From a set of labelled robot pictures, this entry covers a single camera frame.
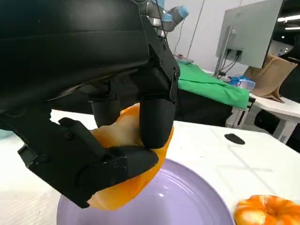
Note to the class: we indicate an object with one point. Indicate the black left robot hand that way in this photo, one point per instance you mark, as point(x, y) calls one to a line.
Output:
point(70, 58)

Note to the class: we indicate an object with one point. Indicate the orange white toy bread roll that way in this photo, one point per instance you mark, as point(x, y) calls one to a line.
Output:
point(122, 192)
point(269, 211)

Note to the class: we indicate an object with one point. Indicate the green cloth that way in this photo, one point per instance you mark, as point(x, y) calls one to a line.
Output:
point(211, 86)

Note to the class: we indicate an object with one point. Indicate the lilac plate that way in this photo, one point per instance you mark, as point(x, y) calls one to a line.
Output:
point(178, 199)

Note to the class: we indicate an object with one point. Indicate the clear blue plastic box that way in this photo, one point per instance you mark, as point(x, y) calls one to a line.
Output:
point(246, 83)

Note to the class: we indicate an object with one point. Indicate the black table grommet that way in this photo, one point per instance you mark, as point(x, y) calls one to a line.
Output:
point(234, 138)

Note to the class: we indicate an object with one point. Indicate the grey computer monitor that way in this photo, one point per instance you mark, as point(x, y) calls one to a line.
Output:
point(250, 30)

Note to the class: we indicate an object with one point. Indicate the brown paper bag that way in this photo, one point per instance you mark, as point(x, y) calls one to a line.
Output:
point(272, 75)

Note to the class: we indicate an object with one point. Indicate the white workshop desk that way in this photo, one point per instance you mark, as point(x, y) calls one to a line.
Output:
point(274, 107)

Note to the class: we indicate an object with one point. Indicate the ceiling light strip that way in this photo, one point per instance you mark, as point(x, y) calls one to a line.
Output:
point(289, 18)

